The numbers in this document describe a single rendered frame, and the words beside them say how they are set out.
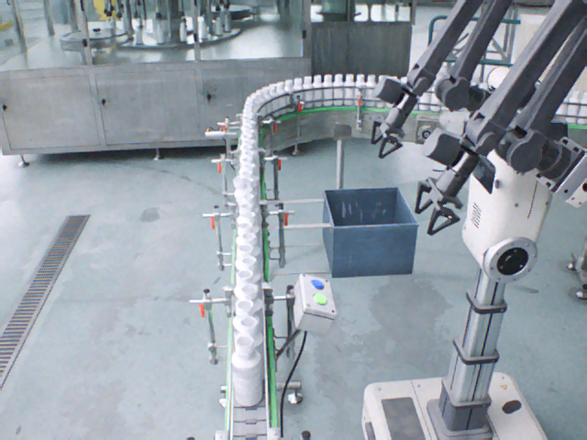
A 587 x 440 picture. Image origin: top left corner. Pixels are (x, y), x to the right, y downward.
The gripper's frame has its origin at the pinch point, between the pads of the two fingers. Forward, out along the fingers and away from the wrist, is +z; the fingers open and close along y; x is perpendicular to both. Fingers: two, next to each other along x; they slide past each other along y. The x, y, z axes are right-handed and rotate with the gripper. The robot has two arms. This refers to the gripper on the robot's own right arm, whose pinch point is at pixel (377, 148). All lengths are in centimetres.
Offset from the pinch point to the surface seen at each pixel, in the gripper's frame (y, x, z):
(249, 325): 64, -35, 27
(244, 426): 80, -32, 40
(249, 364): 74, -35, 28
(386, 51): -480, 179, 38
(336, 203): -36, 15, 40
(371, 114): -125, 48, 23
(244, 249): 34, -34, 28
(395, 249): -5.0, 30.5, 34.1
